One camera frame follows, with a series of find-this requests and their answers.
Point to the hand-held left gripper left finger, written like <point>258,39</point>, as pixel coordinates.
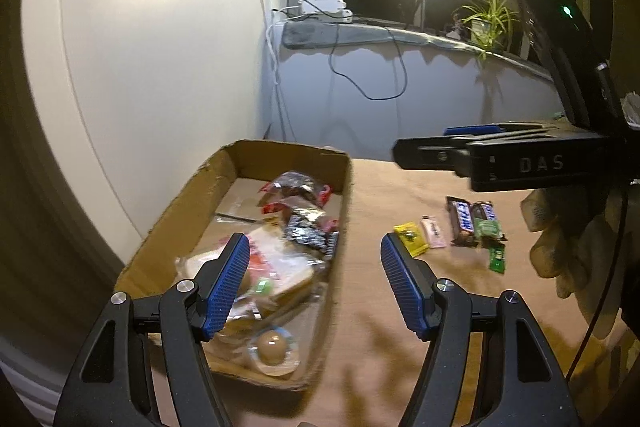
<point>227,287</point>

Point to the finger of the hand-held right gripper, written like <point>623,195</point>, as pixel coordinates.
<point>425,152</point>
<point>470,130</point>

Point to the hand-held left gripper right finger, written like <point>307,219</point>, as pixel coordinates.
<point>400,287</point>

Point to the yellow candy packet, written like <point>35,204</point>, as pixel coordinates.
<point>411,239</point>

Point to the pink and white snack packet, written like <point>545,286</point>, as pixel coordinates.
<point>260,242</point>

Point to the pink candy packet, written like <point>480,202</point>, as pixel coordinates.
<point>434,232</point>

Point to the clear bread packet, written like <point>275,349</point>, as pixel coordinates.
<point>295,277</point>

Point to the brown chocolate bar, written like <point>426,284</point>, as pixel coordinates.
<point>462,219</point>
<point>484,209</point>

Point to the round bun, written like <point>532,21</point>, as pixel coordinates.
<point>272,347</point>

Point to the small black printed packet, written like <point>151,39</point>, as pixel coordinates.
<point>331,246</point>

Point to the wide green snack packet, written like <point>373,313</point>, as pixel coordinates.
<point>487,229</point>

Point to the clear packet with silver snacks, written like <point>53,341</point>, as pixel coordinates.
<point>305,227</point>

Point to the narrow green snack packet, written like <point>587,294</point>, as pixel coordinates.
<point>496,258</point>

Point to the clear packet with brown snack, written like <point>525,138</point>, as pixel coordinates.
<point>295,187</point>

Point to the brown cardboard box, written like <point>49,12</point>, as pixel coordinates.
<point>240,157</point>

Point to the person's right hand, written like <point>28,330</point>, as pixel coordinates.
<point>565,247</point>

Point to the potted spider plant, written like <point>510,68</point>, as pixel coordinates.
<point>487,14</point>

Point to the grey windowsill cloth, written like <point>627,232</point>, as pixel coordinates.
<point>310,34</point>

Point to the white device box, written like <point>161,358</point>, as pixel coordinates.
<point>322,6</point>

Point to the white cabinet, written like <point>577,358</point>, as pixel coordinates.
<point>150,57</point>

